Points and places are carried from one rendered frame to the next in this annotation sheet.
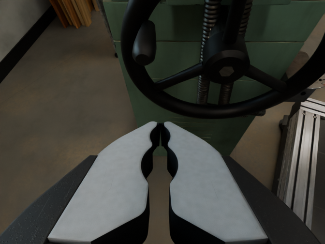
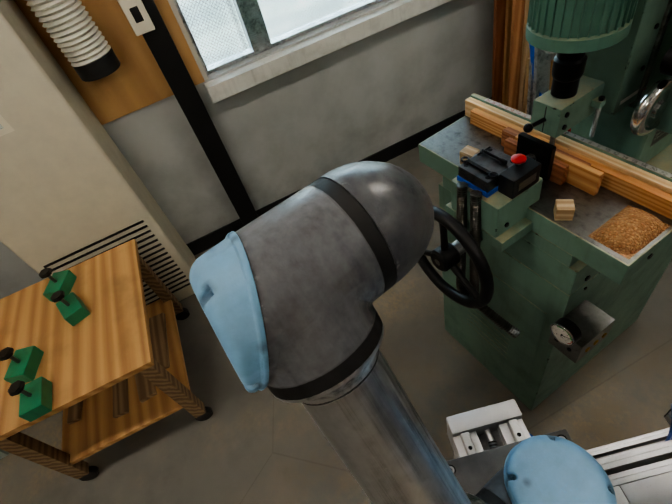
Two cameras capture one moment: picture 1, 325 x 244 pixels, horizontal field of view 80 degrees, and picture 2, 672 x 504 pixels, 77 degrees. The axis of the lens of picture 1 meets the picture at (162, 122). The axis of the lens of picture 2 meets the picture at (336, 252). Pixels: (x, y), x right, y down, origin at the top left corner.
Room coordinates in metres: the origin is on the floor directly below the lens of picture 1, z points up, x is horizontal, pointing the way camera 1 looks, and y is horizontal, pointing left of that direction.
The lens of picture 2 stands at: (-0.29, -0.54, 1.61)
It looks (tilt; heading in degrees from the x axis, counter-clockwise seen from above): 47 degrees down; 63
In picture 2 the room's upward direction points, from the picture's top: 18 degrees counter-clockwise
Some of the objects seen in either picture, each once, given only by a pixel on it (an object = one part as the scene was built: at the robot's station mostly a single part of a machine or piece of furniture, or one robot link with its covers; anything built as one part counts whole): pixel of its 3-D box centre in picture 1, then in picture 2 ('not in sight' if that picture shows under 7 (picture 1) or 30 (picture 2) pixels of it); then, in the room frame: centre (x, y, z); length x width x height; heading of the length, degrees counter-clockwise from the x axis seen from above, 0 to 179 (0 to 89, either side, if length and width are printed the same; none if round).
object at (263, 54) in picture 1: (190, 69); (549, 270); (0.67, -0.15, 0.36); 0.58 x 0.45 x 0.71; 173
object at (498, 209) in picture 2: not in sight; (494, 194); (0.36, -0.11, 0.91); 0.15 x 0.14 x 0.09; 83
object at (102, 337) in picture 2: not in sight; (101, 354); (-0.70, 0.87, 0.32); 0.66 x 0.57 x 0.64; 74
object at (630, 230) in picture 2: not in sight; (630, 226); (0.44, -0.37, 0.91); 0.12 x 0.09 x 0.03; 173
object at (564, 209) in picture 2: not in sight; (563, 209); (0.40, -0.26, 0.92); 0.03 x 0.03 x 0.03; 36
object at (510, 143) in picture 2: not in sight; (534, 160); (0.50, -0.12, 0.92); 0.17 x 0.02 x 0.05; 83
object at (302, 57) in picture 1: (291, 77); (580, 331); (0.38, -0.38, 0.58); 0.12 x 0.08 x 0.08; 173
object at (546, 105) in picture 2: not in sight; (566, 108); (0.57, -0.14, 1.03); 0.14 x 0.07 x 0.09; 173
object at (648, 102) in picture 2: not in sight; (654, 107); (0.67, -0.27, 1.02); 0.12 x 0.03 x 0.12; 173
